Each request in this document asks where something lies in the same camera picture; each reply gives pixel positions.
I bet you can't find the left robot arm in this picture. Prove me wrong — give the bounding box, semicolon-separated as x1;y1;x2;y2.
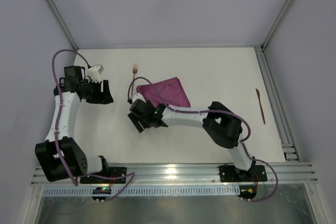
35;65;113;182

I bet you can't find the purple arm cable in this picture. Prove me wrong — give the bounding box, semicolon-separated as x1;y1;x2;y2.
51;49;135;204
127;77;279;204

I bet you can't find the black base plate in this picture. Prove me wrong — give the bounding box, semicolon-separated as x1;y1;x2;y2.
219;164;268;183
80;167;127;184

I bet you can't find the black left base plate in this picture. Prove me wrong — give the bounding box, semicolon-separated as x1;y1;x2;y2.
80;167;127;184

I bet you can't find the left corner frame post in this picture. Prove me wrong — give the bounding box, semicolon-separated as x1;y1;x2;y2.
44;0;79;51

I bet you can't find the aluminium front rail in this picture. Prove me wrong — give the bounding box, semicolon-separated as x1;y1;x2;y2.
30;162;318;187

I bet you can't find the purple cloth napkin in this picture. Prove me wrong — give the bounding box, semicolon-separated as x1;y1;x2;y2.
136;77;191;108

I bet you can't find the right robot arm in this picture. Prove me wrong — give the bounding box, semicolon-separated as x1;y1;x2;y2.
128;98;256;181

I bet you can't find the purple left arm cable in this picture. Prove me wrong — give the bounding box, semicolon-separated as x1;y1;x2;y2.
51;49;135;204

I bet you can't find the corner frame post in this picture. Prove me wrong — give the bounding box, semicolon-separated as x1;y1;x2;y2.
44;0;79;51
261;0;296;50

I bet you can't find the slotted grey cable duct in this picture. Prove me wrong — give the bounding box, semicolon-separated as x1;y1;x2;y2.
43;185;239;197

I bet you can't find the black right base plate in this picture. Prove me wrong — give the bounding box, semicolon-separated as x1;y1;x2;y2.
219;164;268;183

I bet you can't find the controller board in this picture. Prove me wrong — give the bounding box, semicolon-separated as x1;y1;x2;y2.
91;186;111;201
238;185;257;201

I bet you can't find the aluminium right side rail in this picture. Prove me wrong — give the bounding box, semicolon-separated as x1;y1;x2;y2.
255;46;301;163

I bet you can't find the right controller board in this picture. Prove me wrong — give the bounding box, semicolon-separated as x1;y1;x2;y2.
238;185;257;201

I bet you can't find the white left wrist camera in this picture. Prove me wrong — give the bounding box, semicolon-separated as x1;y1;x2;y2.
87;65;104;82

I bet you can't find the aluminium rail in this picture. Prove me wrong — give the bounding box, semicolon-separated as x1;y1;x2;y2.
255;46;301;163
30;162;318;187

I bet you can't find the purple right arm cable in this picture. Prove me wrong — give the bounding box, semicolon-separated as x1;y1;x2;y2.
127;77;279;204

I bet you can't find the left controller board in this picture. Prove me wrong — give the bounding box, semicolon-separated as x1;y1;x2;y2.
91;186;111;201

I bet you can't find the right corner frame post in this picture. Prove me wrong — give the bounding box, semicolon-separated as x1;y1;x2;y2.
261;0;296;50

